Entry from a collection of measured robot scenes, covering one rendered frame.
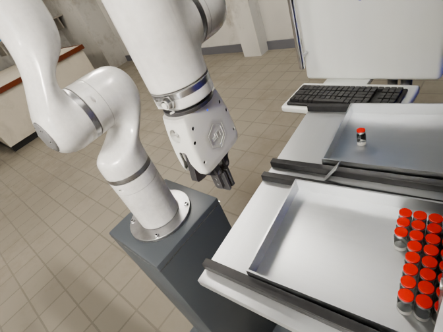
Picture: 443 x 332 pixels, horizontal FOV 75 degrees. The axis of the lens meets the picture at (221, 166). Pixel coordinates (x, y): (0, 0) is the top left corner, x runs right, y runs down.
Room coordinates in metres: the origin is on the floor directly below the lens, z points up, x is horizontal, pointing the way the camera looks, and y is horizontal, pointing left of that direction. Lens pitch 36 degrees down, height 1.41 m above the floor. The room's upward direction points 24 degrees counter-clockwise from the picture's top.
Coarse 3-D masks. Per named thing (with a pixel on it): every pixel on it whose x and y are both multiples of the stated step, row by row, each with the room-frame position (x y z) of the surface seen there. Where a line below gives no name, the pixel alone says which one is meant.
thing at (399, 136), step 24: (360, 120) 0.66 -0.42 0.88; (384, 120) 0.62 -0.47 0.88; (408, 120) 0.58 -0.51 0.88; (432, 120) 0.54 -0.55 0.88; (336, 144) 0.60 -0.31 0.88; (384, 144) 0.53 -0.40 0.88; (408, 144) 0.50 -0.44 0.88; (432, 144) 0.47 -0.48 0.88; (360, 168) 0.47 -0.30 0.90; (384, 168) 0.43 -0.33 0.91; (408, 168) 0.40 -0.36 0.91; (432, 168) 0.40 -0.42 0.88
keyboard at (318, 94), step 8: (304, 88) 1.07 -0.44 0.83; (312, 88) 1.04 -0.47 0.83; (320, 88) 1.01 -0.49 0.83; (328, 88) 0.99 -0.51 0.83; (336, 88) 0.96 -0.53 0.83; (344, 88) 0.94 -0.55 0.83; (352, 88) 0.92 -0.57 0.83; (360, 88) 0.90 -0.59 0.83; (368, 88) 0.88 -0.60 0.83; (376, 88) 0.86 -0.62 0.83; (384, 88) 0.84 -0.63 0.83; (392, 88) 0.82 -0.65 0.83; (400, 88) 0.80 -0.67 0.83; (296, 96) 1.04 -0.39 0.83; (304, 96) 1.01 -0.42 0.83; (312, 96) 0.98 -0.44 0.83; (320, 96) 0.96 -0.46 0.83; (328, 96) 0.94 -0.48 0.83; (336, 96) 0.92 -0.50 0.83; (344, 96) 0.89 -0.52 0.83; (352, 96) 0.87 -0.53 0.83; (360, 96) 0.85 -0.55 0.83; (368, 96) 0.83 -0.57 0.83; (376, 96) 0.83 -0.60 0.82; (384, 96) 0.80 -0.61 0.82; (392, 96) 0.77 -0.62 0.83; (400, 96) 0.77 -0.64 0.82; (288, 104) 1.03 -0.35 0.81; (296, 104) 1.00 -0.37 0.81; (304, 104) 0.98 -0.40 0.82
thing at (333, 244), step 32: (288, 192) 0.48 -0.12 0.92; (320, 192) 0.46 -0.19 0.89; (352, 192) 0.41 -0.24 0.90; (288, 224) 0.42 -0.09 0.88; (320, 224) 0.39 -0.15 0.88; (352, 224) 0.36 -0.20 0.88; (384, 224) 0.33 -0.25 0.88; (256, 256) 0.36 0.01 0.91; (288, 256) 0.35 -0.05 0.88; (320, 256) 0.32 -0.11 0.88; (352, 256) 0.29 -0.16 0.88; (384, 256) 0.27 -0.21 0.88; (288, 288) 0.27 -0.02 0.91; (320, 288) 0.26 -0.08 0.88; (352, 288) 0.24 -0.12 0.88; (384, 288) 0.22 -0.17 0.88; (416, 288) 0.20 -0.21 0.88; (384, 320) 0.18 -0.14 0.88; (416, 320) 0.16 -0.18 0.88
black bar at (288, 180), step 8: (264, 176) 0.58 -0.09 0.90; (272, 176) 0.57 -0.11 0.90; (280, 176) 0.56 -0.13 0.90; (288, 176) 0.55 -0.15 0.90; (288, 184) 0.53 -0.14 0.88; (336, 184) 0.45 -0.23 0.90; (344, 184) 0.44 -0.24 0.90; (384, 192) 0.38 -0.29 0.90; (392, 192) 0.37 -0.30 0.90; (440, 200) 0.31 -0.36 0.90
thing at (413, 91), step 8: (328, 80) 1.10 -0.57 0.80; (336, 80) 1.07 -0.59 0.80; (344, 80) 1.05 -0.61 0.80; (352, 80) 1.02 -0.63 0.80; (360, 80) 1.00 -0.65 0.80; (368, 80) 0.97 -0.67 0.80; (408, 88) 0.81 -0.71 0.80; (416, 88) 0.79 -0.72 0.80; (408, 96) 0.77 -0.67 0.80; (416, 96) 0.78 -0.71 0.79; (296, 112) 1.00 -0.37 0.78; (304, 112) 0.97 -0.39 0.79
